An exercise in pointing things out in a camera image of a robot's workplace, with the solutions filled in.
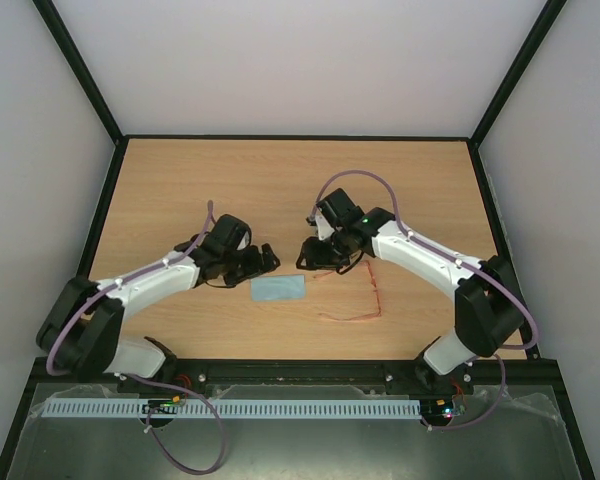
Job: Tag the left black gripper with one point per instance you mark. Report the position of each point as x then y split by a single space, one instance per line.
255 265

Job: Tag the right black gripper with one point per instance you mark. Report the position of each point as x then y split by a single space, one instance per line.
318 251

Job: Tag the blue cleaning cloth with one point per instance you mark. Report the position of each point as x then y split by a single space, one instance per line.
278 288

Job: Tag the red thin frame sunglasses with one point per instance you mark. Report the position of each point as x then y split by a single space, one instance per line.
352 297

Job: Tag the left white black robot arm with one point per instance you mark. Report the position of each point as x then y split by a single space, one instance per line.
82 334

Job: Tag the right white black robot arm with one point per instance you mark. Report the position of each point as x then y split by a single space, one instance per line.
485 293

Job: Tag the left circuit board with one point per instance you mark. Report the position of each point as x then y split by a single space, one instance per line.
168 406

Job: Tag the circuit board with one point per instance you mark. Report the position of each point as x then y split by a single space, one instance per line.
168 406
446 408

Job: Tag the right circuit board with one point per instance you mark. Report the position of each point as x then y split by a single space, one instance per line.
446 408

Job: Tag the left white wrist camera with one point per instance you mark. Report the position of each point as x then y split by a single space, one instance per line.
244 242

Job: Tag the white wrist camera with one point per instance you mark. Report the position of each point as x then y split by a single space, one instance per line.
244 242
323 229

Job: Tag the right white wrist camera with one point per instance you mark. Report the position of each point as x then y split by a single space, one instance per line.
323 229

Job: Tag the light blue slotted cable duct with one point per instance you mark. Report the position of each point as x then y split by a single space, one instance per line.
238 409

